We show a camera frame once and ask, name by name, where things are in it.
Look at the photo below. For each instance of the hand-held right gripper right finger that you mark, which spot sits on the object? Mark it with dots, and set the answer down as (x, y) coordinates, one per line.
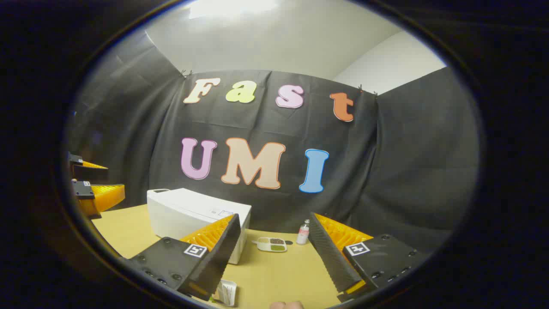
(328, 253)

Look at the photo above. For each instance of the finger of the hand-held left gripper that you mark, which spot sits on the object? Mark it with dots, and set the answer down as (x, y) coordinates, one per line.
(83, 189)
(88, 172)

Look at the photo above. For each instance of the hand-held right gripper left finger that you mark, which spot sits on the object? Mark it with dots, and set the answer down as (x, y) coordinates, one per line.
(221, 257)

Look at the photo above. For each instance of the white microwave oven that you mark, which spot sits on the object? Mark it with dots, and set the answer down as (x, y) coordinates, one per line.
(180, 214)

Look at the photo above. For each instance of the small pink label bottle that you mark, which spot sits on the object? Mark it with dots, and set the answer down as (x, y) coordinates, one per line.
(302, 235)

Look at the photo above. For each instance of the white square dish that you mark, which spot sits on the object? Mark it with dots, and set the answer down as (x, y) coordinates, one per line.
(227, 292)

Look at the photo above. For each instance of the white compartment seasoning tray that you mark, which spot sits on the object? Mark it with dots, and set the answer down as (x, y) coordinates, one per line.
(270, 244)

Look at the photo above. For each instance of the black backdrop cloth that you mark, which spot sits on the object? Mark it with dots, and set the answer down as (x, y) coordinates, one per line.
(377, 171)

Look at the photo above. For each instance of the small black clip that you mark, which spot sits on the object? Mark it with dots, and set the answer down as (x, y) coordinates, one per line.
(368, 91)
(187, 74)

